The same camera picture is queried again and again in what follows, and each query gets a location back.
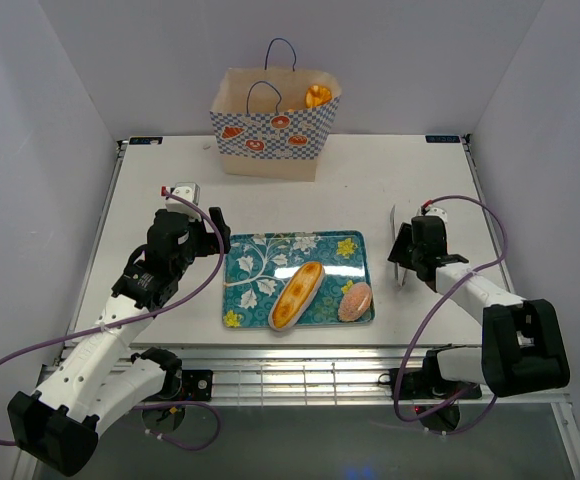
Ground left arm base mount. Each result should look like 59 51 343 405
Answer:
177 369 214 402

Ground metal tongs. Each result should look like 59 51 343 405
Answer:
390 204 410 289

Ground checkered paper bag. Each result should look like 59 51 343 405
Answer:
210 37 342 182

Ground flat baguette bread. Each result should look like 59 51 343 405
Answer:
268 261 325 331

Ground pink sugared bun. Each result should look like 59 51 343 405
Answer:
338 282 373 323

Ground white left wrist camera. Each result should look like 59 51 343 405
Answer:
161 182 200 216

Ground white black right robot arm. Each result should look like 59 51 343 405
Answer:
388 214 570 397

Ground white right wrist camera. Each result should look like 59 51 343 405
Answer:
418 202 448 224

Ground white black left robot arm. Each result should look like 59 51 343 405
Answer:
7 204 231 476

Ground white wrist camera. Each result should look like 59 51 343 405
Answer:
418 202 448 224
161 182 200 216

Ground teal floral tray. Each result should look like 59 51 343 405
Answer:
222 230 371 329

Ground aluminium frame rail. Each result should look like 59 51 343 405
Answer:
32 347 571 407

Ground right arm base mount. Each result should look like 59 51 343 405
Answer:
399 370 482 400

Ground twisted bread stick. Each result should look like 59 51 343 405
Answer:
304 84 332 108

